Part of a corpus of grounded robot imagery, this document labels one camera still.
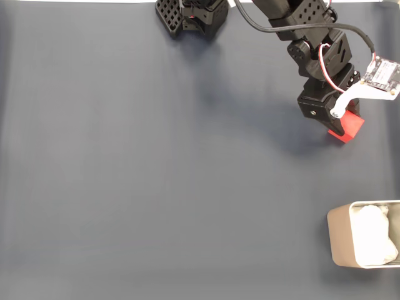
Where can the camera board on white mount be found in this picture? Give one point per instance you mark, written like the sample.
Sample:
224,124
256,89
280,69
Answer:
382,76

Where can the white crumpled tissue paper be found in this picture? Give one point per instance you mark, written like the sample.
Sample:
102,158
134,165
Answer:
372,234

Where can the dark grey table mat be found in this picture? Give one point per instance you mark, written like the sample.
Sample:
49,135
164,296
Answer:
125,172

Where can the red cube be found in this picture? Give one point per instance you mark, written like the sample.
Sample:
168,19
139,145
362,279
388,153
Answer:
353,125

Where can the beige metal box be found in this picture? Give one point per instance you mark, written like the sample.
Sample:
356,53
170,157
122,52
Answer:
340,237

